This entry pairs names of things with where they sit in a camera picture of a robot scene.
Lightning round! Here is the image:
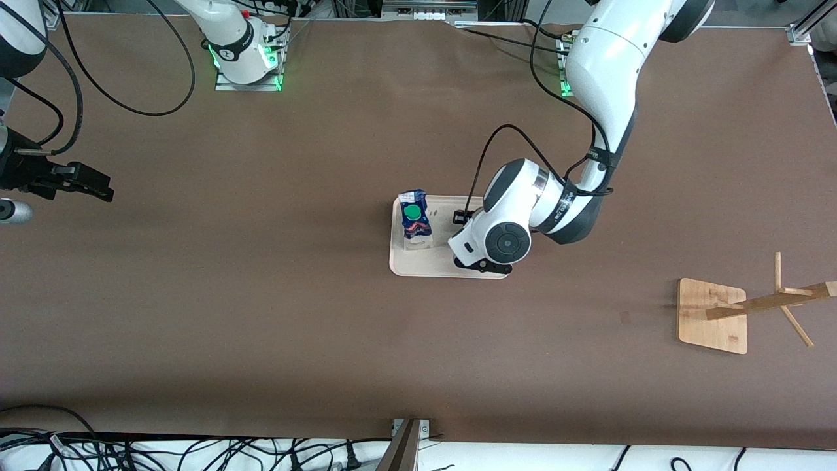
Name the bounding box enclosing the blue white milk carton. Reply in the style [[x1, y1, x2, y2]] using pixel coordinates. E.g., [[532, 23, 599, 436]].
[[397, 189, 434, 252]]

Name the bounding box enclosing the cream rabbit print tray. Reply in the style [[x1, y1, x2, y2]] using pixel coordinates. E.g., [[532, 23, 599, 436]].
[[389, 194, 512, 280]]

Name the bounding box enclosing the wooden cup stand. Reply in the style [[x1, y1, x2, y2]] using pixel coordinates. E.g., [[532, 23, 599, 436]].
[[677, 252, 837, 355]]

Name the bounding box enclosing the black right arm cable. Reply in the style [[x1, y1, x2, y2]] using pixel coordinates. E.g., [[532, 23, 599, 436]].
[[0, 0, 197, 158]]

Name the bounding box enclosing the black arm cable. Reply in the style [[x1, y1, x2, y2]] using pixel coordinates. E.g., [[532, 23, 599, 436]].
[[0, 0, 197, 158], [467, 0, 617, 218]]

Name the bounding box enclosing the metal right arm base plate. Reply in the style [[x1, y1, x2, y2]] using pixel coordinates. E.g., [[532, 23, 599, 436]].
[[214, 26, 286, 92]]

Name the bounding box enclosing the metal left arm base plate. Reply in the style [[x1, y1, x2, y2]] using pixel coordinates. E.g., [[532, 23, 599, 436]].
[[556, 33, 576, 99]]

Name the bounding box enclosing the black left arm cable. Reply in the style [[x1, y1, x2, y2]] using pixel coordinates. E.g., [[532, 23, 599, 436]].
[[467, 0, 617, 218]]

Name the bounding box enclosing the black base supply cable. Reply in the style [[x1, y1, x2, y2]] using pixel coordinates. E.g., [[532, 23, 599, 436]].
[[451, 18, 579, 58]]

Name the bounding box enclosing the metal table edge bracket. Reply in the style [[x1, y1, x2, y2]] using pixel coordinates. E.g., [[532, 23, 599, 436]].
[[391, 419, 431, 452]]

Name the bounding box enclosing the long looping black cable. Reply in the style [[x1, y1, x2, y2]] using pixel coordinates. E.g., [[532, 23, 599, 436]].
[[0, 404, 100, 471]]

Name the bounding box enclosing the dark slanted post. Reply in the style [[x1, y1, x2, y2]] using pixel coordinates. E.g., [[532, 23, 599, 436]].
[[376, 419, 420, 471]]

